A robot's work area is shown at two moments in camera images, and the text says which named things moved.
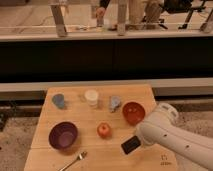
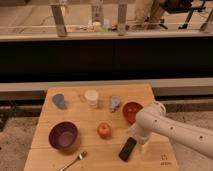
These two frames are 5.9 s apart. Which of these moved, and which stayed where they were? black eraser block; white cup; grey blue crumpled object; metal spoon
Moved: black eraser block
Stayed: grey blue crumpled object; metal spoon; white cup
